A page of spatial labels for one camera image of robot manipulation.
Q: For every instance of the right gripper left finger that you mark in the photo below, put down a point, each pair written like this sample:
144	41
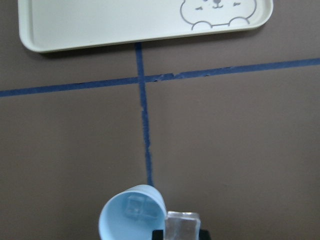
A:
158	234

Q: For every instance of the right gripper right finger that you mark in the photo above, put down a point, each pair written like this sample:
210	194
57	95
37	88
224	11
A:
204	234

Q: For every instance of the light blue cup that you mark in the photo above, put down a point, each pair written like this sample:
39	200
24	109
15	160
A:
133	214

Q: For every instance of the cream bear tray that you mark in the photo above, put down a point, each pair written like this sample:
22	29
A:
59	25

